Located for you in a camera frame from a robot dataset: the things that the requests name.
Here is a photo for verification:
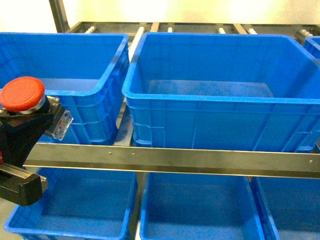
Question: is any blue crate upper right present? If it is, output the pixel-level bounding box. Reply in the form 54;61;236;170
303;36;320;60

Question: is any blue crate upper left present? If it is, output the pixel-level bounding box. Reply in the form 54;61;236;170
0;32;129;145

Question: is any blue crate lower left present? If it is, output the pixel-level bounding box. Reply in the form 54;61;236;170
4;167;138;240

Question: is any grey metal shelf rack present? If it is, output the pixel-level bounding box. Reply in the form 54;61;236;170
22;0;320;240

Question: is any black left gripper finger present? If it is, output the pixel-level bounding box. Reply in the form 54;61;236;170
0;109;60;168

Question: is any blue crate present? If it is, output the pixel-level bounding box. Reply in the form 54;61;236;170
0;32;129;145
250;177;320;240
303;36;320;60
4;167;138;240
122;32;320;153
139;173;265;240

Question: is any red mushroom push button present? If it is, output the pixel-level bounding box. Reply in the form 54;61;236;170
0;76;74;141

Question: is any blue crate lower middle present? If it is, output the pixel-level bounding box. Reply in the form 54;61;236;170
139;173;265;240

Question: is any blue crate lower right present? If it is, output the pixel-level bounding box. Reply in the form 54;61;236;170
250;177;320;240

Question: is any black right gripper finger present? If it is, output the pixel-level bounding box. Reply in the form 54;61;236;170
0;163;48;207

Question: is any blue crate upper middle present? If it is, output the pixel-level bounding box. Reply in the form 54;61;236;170
122;32;320;153

